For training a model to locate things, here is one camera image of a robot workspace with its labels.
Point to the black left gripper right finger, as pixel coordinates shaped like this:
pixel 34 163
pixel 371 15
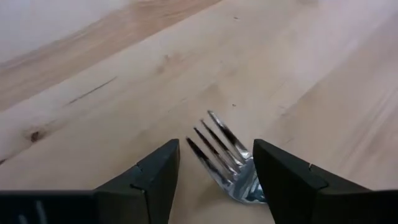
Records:
pixel 295 193

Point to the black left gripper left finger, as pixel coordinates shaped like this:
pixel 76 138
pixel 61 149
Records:
pixel 155 186

